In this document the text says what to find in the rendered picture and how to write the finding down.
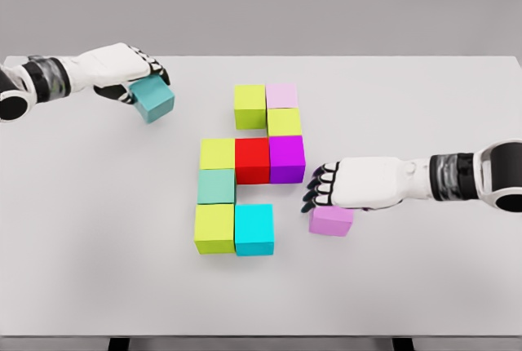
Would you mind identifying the cyan cube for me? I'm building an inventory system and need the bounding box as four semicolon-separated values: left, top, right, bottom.
233;203;275;257

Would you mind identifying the orchid pink cube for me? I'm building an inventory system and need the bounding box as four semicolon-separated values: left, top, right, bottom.
307;204;355;238

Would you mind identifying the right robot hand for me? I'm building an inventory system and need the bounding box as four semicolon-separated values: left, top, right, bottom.
300;157;405;214

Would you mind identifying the yellow-green cube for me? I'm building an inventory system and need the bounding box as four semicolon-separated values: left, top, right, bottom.
193;202;237;256
199;138;237;171
233;84;268;131
267;107;303;138

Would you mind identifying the red cube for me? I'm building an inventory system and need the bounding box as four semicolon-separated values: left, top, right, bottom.
234;137;272;185

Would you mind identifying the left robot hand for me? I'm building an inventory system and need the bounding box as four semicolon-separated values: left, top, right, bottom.
79;42;171;104

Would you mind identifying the mint green cube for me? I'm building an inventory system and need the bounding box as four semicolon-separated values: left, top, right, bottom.
197;168;237;206

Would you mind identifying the teal cube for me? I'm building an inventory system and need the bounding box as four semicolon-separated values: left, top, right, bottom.
128;74;175;124

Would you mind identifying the purple cube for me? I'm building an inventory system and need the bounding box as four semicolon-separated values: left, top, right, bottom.
268;135;307;184

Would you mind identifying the pale pink cube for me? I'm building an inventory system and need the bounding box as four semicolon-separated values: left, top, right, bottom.
265;83;299;110

